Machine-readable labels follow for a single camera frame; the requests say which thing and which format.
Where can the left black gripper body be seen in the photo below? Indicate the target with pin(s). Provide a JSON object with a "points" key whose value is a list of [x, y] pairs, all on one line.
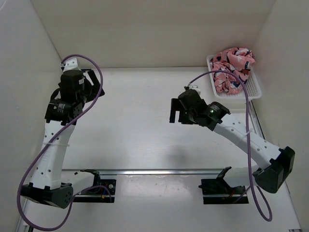
{"points": [[86, 93]]}

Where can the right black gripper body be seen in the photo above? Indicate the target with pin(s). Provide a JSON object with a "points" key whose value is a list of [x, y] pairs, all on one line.
{"points": [[191, 116]]}

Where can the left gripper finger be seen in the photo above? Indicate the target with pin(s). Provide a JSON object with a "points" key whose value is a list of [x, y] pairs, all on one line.
{"points": [[92, 76], [91, 92]]}

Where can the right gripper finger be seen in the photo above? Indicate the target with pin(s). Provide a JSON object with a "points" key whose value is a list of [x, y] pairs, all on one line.
{"points": [[176, 106], [184, 119]]}

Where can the pink shark print shorts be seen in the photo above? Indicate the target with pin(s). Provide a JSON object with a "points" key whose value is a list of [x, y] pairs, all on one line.
{"points": [[236, 64]]}

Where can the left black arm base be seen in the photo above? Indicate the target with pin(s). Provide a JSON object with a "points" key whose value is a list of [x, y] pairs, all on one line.
{"points": [[96, 191]]}

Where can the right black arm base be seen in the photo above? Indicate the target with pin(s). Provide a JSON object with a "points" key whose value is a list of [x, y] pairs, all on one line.
{"points": [[216, 191]]}

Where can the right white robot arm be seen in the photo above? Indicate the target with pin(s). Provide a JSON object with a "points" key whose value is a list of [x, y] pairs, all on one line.
{"points": [[274, 164]]}

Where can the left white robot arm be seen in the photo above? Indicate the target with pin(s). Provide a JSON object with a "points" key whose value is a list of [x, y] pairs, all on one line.
{"points": [[46, 186]]}

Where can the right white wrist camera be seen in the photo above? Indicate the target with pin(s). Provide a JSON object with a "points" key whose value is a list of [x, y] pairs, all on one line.
{"points": [[193, 87]]}

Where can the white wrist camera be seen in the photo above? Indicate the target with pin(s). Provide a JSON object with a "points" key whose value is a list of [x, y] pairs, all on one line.
{"points": [[70, 64], [193, 87]]}

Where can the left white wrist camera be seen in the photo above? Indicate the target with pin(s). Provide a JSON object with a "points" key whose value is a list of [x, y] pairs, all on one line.
{"points": [[70, 64]]}

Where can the aluminium frame rail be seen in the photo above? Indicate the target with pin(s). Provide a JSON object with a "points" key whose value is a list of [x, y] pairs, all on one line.
{"points": [[159, 171]]}

